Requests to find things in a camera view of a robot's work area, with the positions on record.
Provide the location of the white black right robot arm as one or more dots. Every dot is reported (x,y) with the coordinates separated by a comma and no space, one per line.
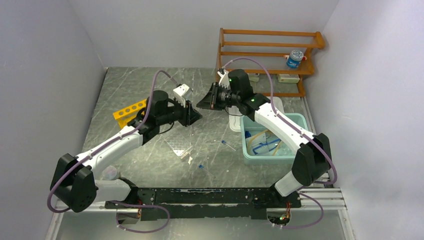
(311,151)

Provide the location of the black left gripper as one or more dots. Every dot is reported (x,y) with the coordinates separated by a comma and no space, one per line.
(189,115)

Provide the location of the yellow test tube rack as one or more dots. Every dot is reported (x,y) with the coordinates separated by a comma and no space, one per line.
(126,114)

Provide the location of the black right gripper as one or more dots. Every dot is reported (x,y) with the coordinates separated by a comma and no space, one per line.
(208,101)

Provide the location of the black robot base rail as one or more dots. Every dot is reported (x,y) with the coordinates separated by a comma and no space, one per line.
(197,203)

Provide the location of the pale green soap dish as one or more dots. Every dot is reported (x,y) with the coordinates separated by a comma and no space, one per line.
(253,77)

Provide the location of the clear plastic well plate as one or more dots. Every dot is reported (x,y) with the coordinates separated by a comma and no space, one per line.
(179,144)

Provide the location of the small white box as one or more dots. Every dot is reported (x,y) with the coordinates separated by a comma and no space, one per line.
(289,78)

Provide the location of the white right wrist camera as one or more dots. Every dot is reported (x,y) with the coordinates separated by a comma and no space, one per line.
(224,80)

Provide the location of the aluminium extrusion frame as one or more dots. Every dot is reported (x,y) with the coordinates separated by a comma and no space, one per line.
(57,218)

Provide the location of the white plastic bin lid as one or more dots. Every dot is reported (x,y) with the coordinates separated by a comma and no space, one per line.
(234,115)

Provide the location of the blue safety glasses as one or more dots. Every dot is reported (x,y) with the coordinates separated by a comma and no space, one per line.
(267,147)

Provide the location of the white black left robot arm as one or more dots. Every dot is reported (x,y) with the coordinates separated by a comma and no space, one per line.
(74,180)

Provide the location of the orange wooden shelf rack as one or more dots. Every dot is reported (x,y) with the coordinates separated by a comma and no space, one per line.
(261,51)

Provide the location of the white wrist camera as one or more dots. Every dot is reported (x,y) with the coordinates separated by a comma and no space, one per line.
(182,93)
(224,80)

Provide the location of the blue white labelled jar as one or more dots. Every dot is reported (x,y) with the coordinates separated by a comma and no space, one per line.
(294,59)

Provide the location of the clear glass beaker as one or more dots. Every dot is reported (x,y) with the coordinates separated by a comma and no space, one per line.
(110,174)

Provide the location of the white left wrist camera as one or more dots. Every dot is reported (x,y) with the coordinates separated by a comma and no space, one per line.
(182,93)

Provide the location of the light teal plastic bin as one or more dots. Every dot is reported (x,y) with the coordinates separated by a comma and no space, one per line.
(261,159)

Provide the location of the tan rubber tubing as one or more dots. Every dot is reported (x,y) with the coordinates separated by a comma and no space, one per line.
(261,137)

